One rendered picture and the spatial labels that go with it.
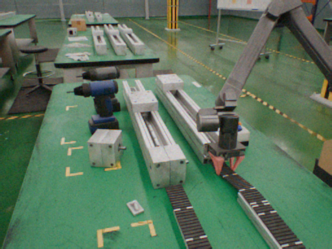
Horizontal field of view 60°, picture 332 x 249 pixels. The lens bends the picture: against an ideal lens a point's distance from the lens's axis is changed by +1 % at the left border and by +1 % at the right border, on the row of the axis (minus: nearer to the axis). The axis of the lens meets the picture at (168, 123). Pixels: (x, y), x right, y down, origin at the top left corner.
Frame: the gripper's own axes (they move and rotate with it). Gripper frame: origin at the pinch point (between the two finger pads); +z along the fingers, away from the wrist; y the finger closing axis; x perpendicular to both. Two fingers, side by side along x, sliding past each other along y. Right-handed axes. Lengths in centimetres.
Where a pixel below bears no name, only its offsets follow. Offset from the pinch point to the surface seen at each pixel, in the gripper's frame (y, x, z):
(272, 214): -0.1, 23.9, -0.8
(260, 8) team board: -329, -462, -59
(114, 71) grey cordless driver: 26, -63, -23
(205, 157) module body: 4.1, -6.8, -2.3
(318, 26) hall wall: -790, -773, -7
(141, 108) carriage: 18.6, -39.1, -11.2
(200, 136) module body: 4.1, -11.2, -8.2
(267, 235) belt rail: 4.4, 28.5, 0.6
